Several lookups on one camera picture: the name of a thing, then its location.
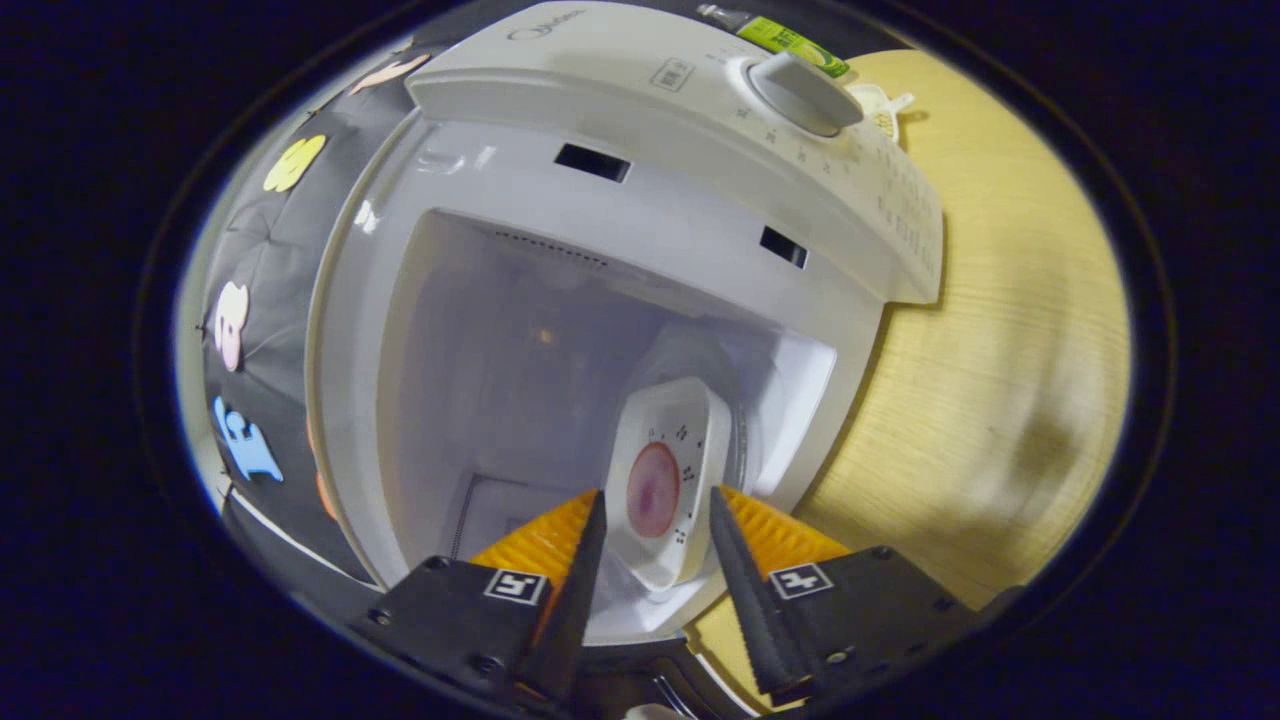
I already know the white divided tray of beans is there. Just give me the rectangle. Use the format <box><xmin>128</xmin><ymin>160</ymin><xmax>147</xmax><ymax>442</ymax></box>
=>
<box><xmin>848</xmin><ymin>83</ymin><xmax>916</xmax><ymax>144</ymax></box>

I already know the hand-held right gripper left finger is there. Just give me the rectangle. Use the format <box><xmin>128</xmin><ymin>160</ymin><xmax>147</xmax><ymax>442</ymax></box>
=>
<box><xmin>350</xmin><ymin>488</ymin><xmax>609</xmax><ymax>713</ymax></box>

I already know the white square plate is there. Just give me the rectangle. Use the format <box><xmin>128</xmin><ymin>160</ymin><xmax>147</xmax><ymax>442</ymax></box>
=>
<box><xmin>605</xmin><ymin>378</ymin><xmax>736</xmax><ymax>593</ymax></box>

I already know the green label drink bottle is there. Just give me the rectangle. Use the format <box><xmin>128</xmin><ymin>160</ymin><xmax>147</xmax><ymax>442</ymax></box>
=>
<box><xmin>697</xmin><ymin>3</ymin><xmax>853</xmax><ymax>79</ymax></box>

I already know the white microwave oven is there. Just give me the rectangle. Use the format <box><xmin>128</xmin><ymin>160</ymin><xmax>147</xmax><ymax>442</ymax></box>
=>
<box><xmin>305</xmin><ymin>0</ymin><xmax>946</xmax><ymax>646</ymax></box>

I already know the pink meat slice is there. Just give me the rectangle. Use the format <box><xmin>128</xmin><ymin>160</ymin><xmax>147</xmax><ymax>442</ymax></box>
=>
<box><xmin>627</xmin><ymin>443</ymin><xmax>682</xmax><ymax>539</ymax></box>

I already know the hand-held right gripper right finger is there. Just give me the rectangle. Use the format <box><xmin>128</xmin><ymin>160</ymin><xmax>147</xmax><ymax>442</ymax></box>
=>
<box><xmin>708</xmin><ymin>485</ymin><xmax>986</xmax><ymax>706</ymax></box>

